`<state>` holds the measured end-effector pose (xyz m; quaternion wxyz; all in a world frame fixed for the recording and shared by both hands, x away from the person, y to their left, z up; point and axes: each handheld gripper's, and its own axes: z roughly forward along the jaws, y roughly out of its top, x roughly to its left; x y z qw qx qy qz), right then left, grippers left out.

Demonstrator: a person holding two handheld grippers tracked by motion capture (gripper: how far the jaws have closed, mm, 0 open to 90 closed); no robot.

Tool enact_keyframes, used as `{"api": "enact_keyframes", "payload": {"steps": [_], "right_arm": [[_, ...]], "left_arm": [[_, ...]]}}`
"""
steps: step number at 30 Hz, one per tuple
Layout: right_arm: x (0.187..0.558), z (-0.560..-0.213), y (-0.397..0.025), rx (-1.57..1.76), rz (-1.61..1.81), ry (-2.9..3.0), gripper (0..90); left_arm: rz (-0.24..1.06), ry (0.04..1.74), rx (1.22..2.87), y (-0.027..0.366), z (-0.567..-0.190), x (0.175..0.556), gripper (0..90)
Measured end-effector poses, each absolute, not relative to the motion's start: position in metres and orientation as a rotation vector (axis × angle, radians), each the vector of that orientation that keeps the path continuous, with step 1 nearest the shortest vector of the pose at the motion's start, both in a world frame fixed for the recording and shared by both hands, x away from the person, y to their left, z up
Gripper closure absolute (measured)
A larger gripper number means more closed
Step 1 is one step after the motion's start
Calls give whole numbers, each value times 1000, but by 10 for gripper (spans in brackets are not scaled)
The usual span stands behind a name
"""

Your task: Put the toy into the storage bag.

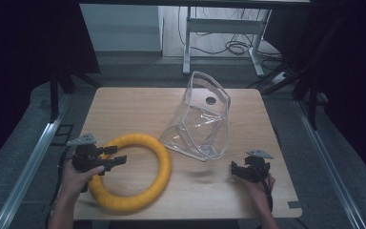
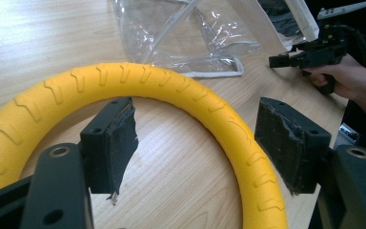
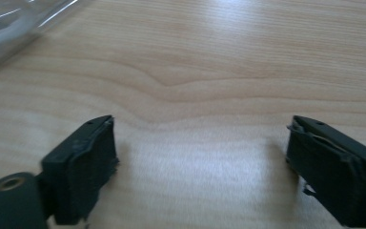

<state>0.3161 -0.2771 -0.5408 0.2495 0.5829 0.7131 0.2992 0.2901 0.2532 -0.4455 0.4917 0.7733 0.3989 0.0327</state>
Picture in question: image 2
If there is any yellow foam ring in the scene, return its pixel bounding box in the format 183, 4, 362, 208
0, 61, 290, 229

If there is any black cable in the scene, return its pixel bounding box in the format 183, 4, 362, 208
338, 24, 366, 70

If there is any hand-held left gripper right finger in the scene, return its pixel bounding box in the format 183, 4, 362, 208
254, 96, 333, 196

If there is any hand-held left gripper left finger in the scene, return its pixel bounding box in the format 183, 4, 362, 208
79, 96, 139, 205

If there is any clear plastic bag white trim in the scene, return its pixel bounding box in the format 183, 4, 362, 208
112, 0, 263, 79

